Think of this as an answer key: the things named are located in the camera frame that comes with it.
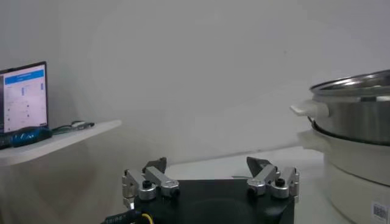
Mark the white electric pot base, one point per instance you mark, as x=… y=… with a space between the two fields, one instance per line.
x=356 y=170

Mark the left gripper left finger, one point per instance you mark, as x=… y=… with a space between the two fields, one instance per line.
x=158 y=178

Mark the white side table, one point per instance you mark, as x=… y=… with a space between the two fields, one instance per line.
x=76 y=137

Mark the white work table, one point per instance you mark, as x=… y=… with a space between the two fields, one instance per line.
x=213 y=169

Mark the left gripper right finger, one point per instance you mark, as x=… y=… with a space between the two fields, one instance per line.
x=265 y=176

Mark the steel perforated steamer basket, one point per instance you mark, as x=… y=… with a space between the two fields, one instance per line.
x=353 y=118

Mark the blue and black device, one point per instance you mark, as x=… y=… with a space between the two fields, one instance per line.
x=30 y=137

